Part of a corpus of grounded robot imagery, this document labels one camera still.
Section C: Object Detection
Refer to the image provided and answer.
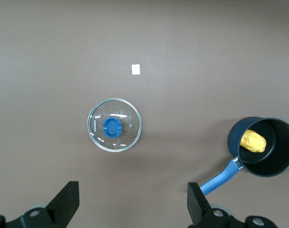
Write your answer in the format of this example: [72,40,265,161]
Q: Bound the yellow potato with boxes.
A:
[240,129,267,153]

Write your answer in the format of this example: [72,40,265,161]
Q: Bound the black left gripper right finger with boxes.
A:
[187,182,237,228]

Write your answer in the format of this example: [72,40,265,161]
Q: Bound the glass lid with blue knob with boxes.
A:
[87,97,143,153]

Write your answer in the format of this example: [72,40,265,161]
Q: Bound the brown table cover sheet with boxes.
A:
[0,0,289,228]

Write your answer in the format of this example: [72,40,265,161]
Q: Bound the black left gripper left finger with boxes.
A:
[20,180,80,228]

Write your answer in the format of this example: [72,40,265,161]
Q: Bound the dark pot with blue handle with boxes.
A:
[199,116,289,197]

